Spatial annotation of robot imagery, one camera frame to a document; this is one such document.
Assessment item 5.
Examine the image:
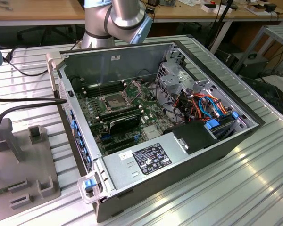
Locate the black RAM slot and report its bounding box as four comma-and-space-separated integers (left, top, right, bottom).
86, 86, 126, 97
100, 109, 142, 122
98, 105, 142, 118
84, 82, 125, 94
83, 79, 123, 89

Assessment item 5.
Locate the CPU socket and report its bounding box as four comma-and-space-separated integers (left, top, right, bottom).
103, 95, 128, 111

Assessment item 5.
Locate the black expansion slot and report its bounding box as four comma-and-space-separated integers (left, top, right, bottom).
103, 136, 138, 152

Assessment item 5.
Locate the green motherboard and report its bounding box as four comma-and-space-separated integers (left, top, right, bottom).
74, 79, 177, 156

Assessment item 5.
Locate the black graphics card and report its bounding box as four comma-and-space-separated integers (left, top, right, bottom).
108, 113, 142, 135

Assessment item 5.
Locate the silver chipset heatsink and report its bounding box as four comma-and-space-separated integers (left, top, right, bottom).
143, 125, 161, 140

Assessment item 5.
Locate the silver drive cage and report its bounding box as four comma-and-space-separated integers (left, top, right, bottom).
155, 61, 197, 107

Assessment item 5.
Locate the black power supply label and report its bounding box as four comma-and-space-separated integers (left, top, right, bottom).
132, 142, 173, 176

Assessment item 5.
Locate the black plastic shroud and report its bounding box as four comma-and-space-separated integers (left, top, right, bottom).
163, 120, 220, 155

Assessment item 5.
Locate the grey power supply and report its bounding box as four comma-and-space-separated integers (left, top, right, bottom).
103, 131, 192, 191

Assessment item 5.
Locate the blue disk carrier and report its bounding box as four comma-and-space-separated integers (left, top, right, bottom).
204, 119, 222, 130

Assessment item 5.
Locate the open black PC case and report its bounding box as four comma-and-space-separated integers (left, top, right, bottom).
46, 40, 266, 223

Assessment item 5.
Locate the blue case latch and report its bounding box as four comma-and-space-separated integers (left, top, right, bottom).
83, 179, 95, 192

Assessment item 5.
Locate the grey parts rack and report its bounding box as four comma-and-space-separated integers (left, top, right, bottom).
0, 118, 62, 218

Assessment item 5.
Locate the white box on desk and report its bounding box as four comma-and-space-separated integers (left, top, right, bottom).
201, 3, 233, 14

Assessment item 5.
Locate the wooden desk with clutter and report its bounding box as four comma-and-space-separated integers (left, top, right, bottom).
146, 0, 283, 24

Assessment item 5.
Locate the long wooden desk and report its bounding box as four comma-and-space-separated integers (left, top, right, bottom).
0, 0, 86, 27

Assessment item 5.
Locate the metal socket cover frame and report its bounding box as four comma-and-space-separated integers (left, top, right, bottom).
123, 80, 142, 105

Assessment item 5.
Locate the black wire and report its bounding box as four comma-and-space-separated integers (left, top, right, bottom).
155, 79, 178, 120

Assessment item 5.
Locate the blue wire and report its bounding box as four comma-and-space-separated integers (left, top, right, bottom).
198, 94, 222, 119

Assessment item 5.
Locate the orange wire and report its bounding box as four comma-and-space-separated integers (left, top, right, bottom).
192, 93, 230, 116

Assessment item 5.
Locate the clear plastic case handle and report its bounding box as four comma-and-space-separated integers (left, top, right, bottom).
77, 171, 107, 204

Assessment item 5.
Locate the thick black cable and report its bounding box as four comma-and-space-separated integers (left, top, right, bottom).
0, 96, 68, 176

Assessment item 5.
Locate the black box with handle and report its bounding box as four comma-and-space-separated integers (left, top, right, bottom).
230, 53, 270, 79

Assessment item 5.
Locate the thin black cable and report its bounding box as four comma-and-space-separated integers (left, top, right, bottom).
6, 46, 56, 77

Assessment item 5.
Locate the grey metal shelf frame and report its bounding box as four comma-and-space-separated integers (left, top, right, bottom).
233, 24, 283, 79

